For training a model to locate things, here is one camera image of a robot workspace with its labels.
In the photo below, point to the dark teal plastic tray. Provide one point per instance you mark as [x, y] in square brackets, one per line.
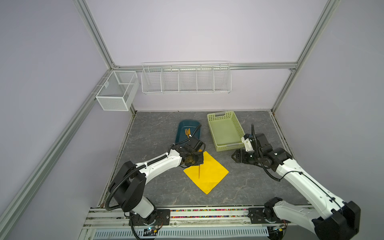
[185, 124]

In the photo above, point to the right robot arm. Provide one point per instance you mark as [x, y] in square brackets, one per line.
[331, 218]

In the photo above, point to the small white mesh basket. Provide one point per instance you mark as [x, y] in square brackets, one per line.
[118, 91]

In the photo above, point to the yellow paper napkin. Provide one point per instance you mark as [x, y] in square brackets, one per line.
[212, 173]

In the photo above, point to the long white wire rack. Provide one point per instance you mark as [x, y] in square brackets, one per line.
[194, 77]

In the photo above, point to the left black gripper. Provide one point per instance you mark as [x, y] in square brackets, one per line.
[200, 161]

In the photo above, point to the light green plastic basket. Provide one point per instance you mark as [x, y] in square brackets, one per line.
[226, 131]

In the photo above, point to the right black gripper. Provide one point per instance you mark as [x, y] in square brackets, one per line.
[240, 153]

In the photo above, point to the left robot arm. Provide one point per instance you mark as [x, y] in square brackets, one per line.
[126, 191]

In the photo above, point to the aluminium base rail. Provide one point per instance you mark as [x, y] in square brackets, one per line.
[192, 223]

